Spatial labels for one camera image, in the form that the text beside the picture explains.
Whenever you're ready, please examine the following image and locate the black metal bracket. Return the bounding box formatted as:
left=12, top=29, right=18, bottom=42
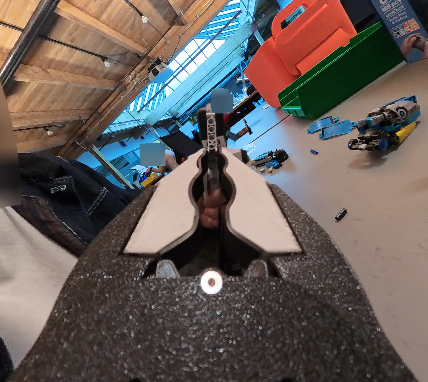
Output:
left=228, top=118, right=253, bottom=143

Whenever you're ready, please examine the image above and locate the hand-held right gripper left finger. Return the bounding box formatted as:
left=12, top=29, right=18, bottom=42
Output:
left=124, top=150, right=204, bottom=255

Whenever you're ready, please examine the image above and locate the paned window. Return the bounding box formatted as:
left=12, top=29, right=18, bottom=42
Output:
left=127, top=0, right=245, bottom=115

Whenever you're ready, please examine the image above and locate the grey holed beam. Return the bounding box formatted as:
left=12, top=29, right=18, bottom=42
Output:
left=203, top=105, right=222, bottom=195

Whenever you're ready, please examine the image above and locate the grey desk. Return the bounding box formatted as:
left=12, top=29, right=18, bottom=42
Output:
left=224, top=58, right=428, bottom=382

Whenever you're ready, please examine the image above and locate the person's left hand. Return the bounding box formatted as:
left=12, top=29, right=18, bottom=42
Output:
left=200, top=188, right=222, bottom=230

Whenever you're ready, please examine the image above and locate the black office chair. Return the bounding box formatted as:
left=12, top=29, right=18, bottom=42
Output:
left=159, top=129, right=201, bottom=163

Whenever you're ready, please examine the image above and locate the black ceiling pipe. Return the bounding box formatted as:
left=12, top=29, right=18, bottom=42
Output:
left=0, top=0, right=89, bottom=92

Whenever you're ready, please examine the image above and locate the person's white shirt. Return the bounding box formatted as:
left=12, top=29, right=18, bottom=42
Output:
left=0, top=205, right=81, bottom=369

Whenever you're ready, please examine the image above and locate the green plastic bin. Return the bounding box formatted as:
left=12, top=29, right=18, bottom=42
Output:
left=278, top=21, right=405, bottom=120

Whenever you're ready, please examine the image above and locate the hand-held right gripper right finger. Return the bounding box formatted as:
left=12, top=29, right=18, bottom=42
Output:
left=216, top=148, right=303, bottom=254

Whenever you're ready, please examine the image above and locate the blue black wheel assembly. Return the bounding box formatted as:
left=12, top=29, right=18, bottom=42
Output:
left=248, top=148, right=289, bottom=172

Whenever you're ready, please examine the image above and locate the person's denim jacket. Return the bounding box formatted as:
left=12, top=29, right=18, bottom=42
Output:
left=14, top=153, right=144, bottom=255

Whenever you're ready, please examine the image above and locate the white ceiling projector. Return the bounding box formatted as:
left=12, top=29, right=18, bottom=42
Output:
left=147, top=58, right=176, bottom=85

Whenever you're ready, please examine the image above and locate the orange plastic bin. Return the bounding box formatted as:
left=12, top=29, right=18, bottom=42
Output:
left=244, top=0, right=358, bottom=108

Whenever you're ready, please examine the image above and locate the black blue motor assembly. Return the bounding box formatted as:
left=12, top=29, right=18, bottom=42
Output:
left=348, top=95, right=422, bottom=153

